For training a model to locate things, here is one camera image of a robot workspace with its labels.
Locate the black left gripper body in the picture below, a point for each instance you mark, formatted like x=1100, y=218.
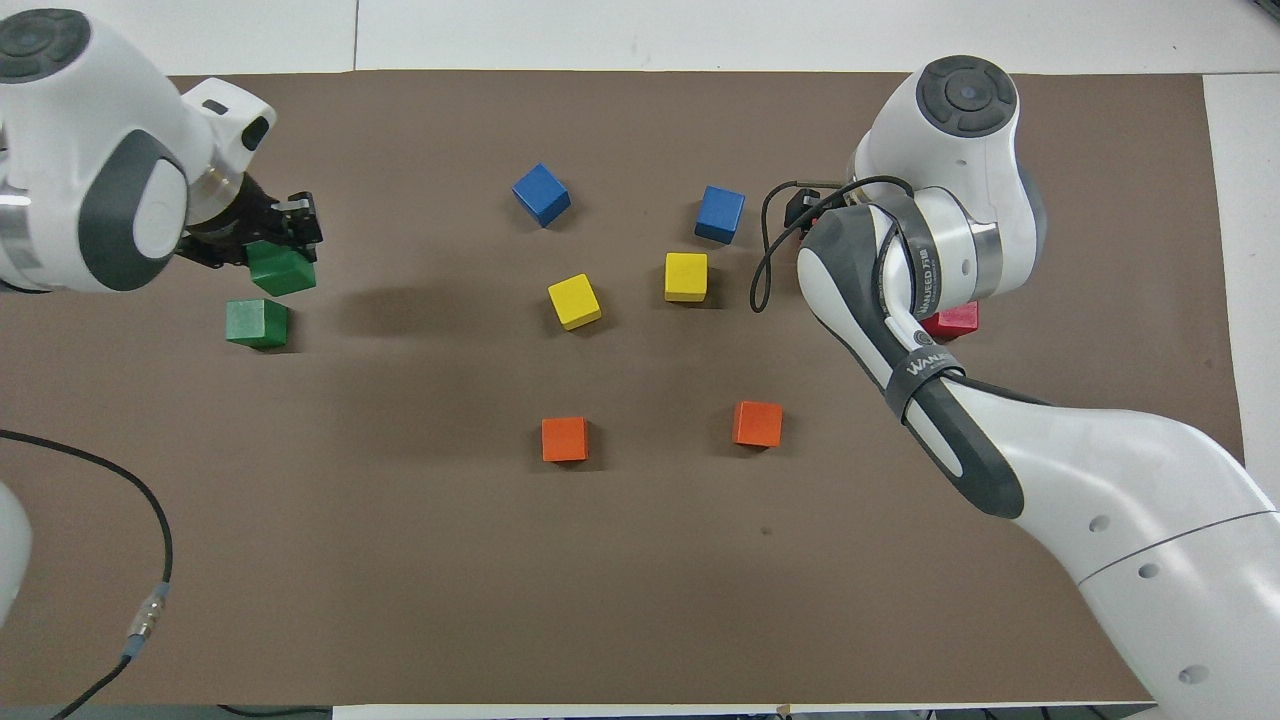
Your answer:
x=235, y=215

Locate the green wooden block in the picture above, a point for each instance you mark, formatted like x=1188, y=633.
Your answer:
x=255, y=322
x=283, y=272

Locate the red wooden block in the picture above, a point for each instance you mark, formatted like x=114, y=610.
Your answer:
x=955, y=320

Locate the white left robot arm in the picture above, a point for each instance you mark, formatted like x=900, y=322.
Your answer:
x=60, y=150

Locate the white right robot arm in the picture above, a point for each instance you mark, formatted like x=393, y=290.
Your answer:
x=1150, y=520

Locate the blue wooden block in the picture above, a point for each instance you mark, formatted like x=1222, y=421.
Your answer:
x=720, y=214
x=541, y=194

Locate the yellow wooden block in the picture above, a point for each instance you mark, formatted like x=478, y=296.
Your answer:
x=574, y=301
x=686, y=276

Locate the orange wooden block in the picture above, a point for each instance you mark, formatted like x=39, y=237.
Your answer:
x=757, y=423
x=565, y=438

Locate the brown table mat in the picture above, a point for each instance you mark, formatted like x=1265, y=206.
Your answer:
x=640, y=560

